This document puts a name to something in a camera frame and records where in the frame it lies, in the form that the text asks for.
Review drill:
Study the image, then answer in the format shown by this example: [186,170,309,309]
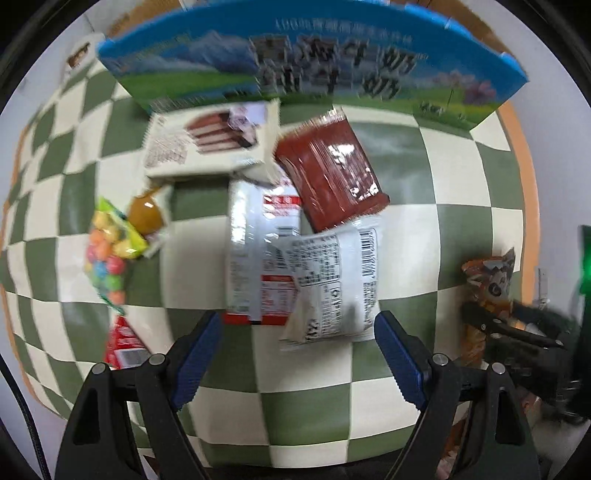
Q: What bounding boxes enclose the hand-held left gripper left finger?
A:
[54,310,223,480]

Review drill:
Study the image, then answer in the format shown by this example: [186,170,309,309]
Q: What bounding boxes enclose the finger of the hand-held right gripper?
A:
[510,299,581,329]
[463,301,571,350]

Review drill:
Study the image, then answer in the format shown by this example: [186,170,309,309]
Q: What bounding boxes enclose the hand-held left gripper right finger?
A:
[374,310,541,480]

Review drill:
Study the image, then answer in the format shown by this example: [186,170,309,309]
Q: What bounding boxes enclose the orange snack packet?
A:
[461,247,517,365]

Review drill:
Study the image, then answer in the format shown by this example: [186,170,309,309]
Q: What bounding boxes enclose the bright red snack packet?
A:
[104,315,151,370]

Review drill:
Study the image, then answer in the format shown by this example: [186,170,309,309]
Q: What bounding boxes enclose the white black-print snack packet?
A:
[278,217,382,352]

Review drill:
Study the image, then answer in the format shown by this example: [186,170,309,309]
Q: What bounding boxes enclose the white red-label snack packet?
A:
[224,178,303,326]

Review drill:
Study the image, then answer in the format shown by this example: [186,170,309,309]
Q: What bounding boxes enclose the colourful candy ball packet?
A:
[85,196,151,308]

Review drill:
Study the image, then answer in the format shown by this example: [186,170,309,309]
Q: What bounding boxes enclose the brown braised egg packet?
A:
[127,182,174,259]

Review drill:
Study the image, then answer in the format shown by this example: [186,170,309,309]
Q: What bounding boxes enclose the dark red snack packet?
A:
[274,107,391,234]

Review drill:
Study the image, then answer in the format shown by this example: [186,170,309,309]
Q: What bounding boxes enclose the white chocolate wafer packet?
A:
[142,99,283,185]

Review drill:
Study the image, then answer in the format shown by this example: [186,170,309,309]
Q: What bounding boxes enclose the blue printed cardboard box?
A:
[96,0,529,132]

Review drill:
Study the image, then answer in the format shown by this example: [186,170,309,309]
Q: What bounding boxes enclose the green white checkered blanket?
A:
[0,60,541,480]

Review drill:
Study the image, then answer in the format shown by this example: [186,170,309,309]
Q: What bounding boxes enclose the bear print pillow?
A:
[62,32,107,77]

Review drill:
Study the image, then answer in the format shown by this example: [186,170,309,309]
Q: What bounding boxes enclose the black cable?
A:
[0,355,51,480]

